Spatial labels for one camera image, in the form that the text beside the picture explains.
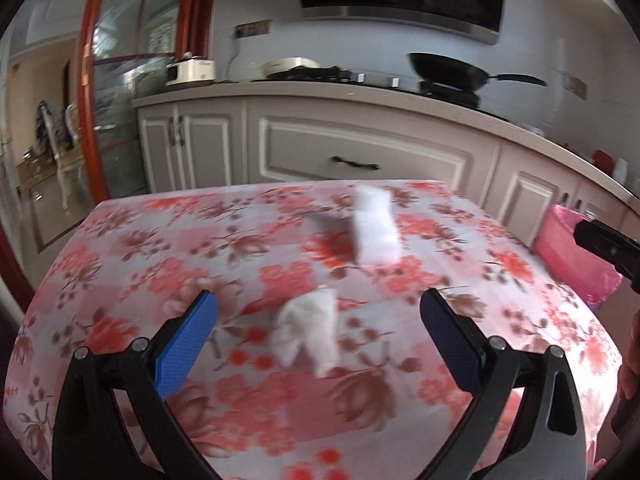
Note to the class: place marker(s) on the floral pink tablecloth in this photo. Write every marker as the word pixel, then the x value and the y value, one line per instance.
pixel 150 270

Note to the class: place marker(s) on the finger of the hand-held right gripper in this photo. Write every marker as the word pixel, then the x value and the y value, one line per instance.
pixel 607 250

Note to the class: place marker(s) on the beige wall socket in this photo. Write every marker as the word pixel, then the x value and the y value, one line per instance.
pixel 573 83

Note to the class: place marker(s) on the pink-lined trash bin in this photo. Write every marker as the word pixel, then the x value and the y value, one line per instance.
pixel 565 260

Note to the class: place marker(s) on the wall socket with plug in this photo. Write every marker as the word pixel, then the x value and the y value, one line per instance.
pixel 252 28

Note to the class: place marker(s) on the white dining chair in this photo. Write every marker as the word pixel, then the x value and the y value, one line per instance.
pixel 60 160

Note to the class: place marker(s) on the white foam sheet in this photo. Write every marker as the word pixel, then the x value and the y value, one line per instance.
pixel 375 230

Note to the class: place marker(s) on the white jar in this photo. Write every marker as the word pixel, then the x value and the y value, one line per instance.
pixel 621 171

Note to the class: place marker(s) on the person's right hand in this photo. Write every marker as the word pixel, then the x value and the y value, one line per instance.
pixel 631 360

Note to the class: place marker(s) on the white electric griddle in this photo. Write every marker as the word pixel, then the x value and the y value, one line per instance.
pixel 290 66

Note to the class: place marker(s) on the black wok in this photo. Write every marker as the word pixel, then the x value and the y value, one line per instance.
pixel 445 71

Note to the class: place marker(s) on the white rice cooker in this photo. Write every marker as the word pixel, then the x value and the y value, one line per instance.
pixel 190 71

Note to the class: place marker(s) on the wooden framed glass door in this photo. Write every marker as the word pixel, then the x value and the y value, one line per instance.
pixel 90 85

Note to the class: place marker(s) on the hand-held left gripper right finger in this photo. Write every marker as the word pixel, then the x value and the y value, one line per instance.
pixel 445 340

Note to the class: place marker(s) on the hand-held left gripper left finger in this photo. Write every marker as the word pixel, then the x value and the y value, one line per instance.
pixel 185 345

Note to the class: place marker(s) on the white tissue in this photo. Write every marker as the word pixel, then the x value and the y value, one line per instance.
pixel 310 330

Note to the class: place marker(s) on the black gas stove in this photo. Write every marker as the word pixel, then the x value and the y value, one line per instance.
pixel 380 82

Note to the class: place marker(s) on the red cup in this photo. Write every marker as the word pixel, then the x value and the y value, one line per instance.
pixel 602 162

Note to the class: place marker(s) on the white lower cabinets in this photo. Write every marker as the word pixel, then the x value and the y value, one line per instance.
pixel 300 145

